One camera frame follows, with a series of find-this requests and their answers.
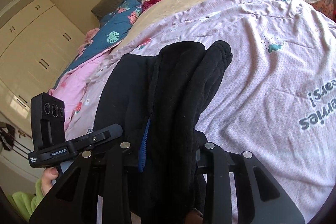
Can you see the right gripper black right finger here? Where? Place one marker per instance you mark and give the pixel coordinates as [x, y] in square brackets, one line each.
[202, 154]

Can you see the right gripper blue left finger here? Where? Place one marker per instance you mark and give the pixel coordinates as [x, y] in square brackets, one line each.
[142, 148]

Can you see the black long-sleeve shirt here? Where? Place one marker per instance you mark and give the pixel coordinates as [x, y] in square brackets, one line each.
[172, 88]

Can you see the person's left hand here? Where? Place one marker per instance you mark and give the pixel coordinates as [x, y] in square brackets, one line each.
[48, 176]

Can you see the pink quilt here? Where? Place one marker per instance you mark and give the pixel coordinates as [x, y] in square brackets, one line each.
[72, 86]

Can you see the cream wardrobe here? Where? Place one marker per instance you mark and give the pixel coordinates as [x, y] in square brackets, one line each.
[37, 44]

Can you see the pink patterned bed sheet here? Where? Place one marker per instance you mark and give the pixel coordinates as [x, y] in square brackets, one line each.
[277, 97]

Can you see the blue leaf-print pillow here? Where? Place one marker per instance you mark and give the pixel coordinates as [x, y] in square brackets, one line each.
[114, 27]

